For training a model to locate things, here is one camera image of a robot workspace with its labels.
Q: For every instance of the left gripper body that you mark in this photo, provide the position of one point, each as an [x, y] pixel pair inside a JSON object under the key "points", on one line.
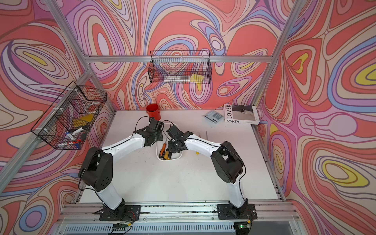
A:
{"points": [[158, 136]]}

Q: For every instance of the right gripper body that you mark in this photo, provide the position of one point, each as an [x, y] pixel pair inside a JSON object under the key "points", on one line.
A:
{"points": [[173, 147]]}

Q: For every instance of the white plastic storage box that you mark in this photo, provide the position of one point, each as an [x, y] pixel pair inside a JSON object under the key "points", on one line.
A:
{"points": [[168, 156]]}

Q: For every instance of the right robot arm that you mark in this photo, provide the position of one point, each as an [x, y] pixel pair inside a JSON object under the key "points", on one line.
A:
{"points": [[227, 163]]}

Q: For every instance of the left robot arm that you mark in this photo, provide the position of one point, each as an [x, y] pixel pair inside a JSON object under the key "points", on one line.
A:
{"points": [[97, 168]]}

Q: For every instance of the orange screwdriver in box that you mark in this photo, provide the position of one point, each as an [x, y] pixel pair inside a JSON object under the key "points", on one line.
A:
{"points": [[162, 151]]}

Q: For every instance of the red metal cup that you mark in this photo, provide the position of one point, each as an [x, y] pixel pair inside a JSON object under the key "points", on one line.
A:
{"points": [[153, 111]]}

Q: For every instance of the grey calculator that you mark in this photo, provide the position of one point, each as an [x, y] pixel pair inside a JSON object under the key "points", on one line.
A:
{"points": [[214, 116]]}

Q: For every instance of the white Lover book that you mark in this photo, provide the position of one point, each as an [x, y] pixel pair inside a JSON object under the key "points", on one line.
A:
{"points": [[241, 114]]}

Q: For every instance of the yellow sponge in basket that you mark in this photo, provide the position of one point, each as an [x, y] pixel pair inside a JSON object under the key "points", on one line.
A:
{"points": [[196, 78]]}

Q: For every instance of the yellow item left basket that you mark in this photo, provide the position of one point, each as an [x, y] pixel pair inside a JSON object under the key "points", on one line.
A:
{"points": [[82, 121]]}

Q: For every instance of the white marker left basket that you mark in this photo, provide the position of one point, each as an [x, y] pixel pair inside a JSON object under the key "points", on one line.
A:
{"points": [[72, 133]]}

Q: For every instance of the black wire basket back wall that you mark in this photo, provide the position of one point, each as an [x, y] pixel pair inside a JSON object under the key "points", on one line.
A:
{"points": [[177, 66]]}

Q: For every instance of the black wire basket wall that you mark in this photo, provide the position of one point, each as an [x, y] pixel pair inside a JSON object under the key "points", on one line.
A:
{"points": [[75, 101], [177, 66]]}

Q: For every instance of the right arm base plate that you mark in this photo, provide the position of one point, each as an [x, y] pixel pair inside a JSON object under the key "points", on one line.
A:
{"points": [[230, 212]]}

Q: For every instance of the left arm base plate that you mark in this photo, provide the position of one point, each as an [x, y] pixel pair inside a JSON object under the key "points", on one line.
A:
{"points": [[122, 213]]}

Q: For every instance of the black wire basket left wall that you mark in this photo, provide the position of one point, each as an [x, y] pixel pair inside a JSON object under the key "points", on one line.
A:
{"points": [[75, 101]]}

